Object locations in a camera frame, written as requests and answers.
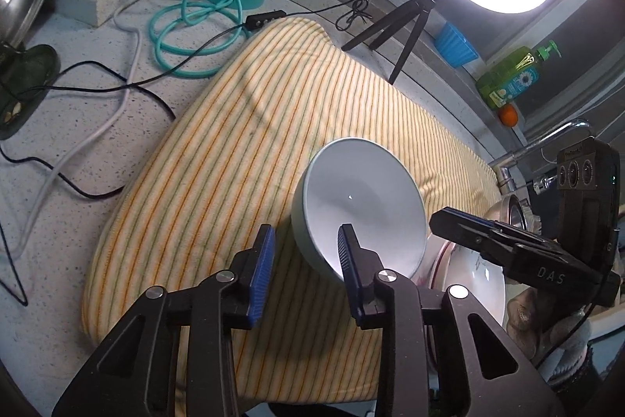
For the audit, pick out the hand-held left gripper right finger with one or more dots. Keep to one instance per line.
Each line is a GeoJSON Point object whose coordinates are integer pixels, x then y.
{"type": "Point", "coordinates": [347, 260]}

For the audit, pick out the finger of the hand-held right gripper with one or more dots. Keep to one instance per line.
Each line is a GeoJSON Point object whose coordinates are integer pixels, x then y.
{"type": "Point", "coordinates": [488, 226]}
{"type": "Point", "coordinates": [464, 238]}

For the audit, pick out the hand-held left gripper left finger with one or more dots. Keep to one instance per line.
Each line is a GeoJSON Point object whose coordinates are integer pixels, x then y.
{"type": "Point", "coordinates": [261, 270]}

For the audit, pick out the stainless steel bowl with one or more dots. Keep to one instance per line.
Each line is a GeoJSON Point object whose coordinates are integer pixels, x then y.
{"type": "Point", "coordinates": [512, 214]}

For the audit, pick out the pink floral deep plate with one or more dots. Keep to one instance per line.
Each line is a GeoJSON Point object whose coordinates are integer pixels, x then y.
{"type": "Point", "coordinates": [468, 285]}

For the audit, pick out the pale green bowl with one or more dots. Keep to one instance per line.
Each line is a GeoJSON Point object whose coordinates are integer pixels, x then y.
{"type": "Point", "coordinates": [356, 182]}

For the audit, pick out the person's right hand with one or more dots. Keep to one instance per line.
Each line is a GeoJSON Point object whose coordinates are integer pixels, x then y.
{"type": "Point", "coordinates": [525, 314]}

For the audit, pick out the chrome kitchen faucet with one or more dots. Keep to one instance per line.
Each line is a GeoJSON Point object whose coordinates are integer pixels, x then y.
{"type": "Point", "coordinates": [508, 172]}

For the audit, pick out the orange fruit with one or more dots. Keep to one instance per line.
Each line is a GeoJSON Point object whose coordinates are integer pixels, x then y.
{"type": "Point", "coordinates": [509, 115]}

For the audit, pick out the green dish soap bottle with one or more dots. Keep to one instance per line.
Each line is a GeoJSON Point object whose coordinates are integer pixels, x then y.
{"type": "Point", "coordinates": [512, 77]}

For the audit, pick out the yellow striped cloth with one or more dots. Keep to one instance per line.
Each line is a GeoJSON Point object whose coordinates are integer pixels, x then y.
{"type": "Point", "coordinates": [219, 143]}

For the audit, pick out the blue fluted silicone cup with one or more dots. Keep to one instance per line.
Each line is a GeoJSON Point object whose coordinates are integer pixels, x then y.
{"type": "Point", "coordinates": [454, 45]}

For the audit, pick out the black mini tripod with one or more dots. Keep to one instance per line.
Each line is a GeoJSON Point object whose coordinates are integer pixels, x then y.
{"type": "Point", "coordinates": [424, 1]}

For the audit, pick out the dark green shallow dish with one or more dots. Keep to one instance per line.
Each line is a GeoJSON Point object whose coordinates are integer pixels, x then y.
{"type": "Point", "coordinates": [24, 80]}

